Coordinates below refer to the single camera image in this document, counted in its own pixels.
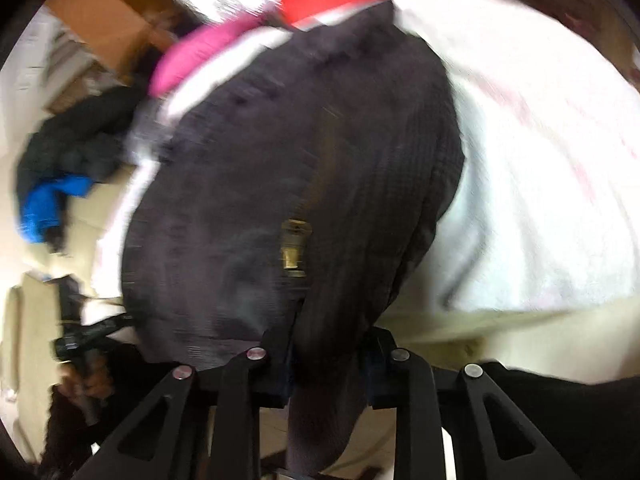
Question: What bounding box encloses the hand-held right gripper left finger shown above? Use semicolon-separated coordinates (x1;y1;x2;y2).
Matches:
82;327;296;480

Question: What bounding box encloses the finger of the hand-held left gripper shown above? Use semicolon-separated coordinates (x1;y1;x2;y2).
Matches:
82;312;136;342

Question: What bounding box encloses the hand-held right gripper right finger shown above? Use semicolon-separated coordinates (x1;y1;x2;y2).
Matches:
362;327;581;480

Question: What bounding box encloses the black puffer jacket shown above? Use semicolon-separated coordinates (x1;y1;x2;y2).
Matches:
120;2;466;478

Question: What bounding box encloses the person's left hand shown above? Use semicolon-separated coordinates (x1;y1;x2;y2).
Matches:
60;350;115;426

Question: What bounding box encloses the blue jacket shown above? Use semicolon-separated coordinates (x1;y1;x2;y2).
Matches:
19;176;96;246

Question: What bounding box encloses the black coat pile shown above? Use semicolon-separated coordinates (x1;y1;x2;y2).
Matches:
15;85;151;196

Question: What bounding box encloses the grey cloth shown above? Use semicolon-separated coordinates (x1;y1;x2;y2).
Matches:
127;100;176;161

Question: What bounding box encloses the white bed blanket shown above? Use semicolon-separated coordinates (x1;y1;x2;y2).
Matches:
97;0;640;313

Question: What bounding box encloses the pink pillow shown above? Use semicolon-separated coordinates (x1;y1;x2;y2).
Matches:
149;12;273;98

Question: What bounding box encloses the brown cardboard box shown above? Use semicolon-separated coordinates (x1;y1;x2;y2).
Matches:
45;0;196;81

